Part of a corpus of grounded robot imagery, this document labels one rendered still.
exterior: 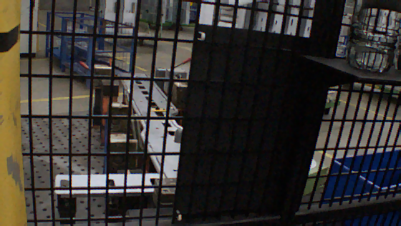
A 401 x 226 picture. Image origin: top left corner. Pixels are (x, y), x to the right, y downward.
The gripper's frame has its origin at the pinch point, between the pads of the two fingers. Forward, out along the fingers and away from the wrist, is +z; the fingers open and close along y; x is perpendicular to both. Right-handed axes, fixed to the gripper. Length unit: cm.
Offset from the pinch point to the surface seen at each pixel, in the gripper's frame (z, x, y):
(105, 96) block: 28, -33, 44
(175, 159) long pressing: 24, 45, 55
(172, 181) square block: 18, 66, 69
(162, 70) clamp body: 19, -47, 3
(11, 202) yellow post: -3, 95, 111
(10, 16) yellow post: -22, 94, 110
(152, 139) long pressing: 24, 28, 53
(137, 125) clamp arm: 15, 36, 64
